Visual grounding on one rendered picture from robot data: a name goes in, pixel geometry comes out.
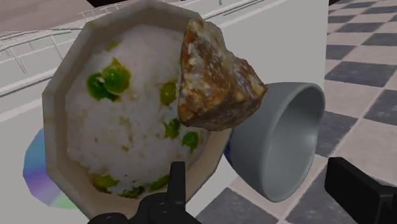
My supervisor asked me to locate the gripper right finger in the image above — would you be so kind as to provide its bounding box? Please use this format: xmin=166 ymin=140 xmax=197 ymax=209
xmin=324 ymin=156 xmax=397 ymax=224

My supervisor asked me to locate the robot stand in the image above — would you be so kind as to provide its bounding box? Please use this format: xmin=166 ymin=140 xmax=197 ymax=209
xmin=86 ymin=0 xmax=129 ymax=8

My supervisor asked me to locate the grey bowl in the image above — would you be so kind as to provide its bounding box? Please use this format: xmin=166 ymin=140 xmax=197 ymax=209
xmin=227 ymin=81 xmax=326 ymax=204

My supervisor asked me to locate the beige bowl of rice and peas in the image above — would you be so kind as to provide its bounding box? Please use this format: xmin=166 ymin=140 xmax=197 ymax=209
xmin=41 ymin=0 xmax=268 ymax=220

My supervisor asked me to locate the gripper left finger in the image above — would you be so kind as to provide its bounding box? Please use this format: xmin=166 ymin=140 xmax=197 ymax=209
xmin=87 ymin=160 xmax=203 ymax=224

